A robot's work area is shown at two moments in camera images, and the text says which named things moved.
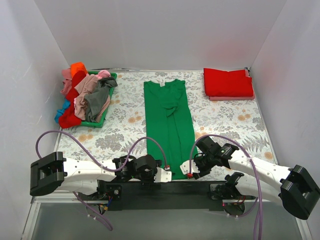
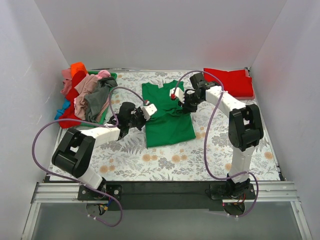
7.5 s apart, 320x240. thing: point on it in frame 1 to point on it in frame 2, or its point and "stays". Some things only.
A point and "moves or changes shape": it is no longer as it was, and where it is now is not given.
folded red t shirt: x=218 y=83 stays
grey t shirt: x=96 y=100 stays
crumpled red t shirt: x=69 y=119 stays
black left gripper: x=158 y=164 to x=139 y=118
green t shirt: x=170 y=137 moves or changes shape
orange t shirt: x=76 y=67 stays
